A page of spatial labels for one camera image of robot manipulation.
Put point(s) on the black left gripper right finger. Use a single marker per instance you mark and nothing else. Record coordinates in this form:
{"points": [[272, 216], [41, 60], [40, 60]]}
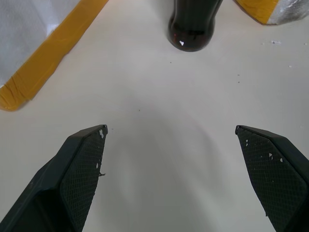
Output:
{"points": [[272, 178]]}

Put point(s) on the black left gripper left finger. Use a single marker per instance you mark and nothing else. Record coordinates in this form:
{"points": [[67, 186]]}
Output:
{"points": [[60, 183]]}

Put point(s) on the dark cola bottle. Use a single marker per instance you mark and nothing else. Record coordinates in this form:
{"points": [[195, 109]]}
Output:
{"points": [[192, 26]]}

